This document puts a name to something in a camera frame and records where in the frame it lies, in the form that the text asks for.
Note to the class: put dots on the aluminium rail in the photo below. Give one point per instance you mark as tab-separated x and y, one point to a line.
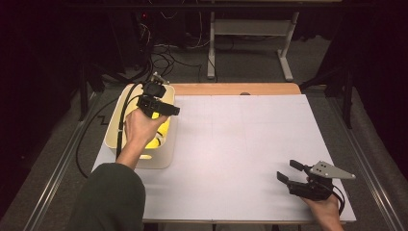
362	160
59	174

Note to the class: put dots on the dark equipment box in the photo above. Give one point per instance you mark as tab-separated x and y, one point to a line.
134	38

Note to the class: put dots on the person's right hand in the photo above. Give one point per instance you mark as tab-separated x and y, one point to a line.
325	210

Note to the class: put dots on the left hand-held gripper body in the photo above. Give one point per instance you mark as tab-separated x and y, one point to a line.
154	89

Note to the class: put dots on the white metal desk frame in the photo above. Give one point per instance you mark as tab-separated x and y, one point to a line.
250	27

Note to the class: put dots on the white plastic bin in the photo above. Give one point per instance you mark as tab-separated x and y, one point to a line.
160	160

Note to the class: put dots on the black metal stand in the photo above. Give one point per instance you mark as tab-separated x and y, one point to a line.
82	96
347	102

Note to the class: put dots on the wooden table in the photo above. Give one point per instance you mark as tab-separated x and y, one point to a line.
224	89

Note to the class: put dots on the person's left hand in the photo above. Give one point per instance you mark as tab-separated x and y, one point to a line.
139	130

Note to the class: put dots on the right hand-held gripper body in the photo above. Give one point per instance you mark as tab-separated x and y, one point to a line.
314	191

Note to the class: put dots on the white board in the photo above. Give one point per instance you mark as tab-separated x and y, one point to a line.
240	154

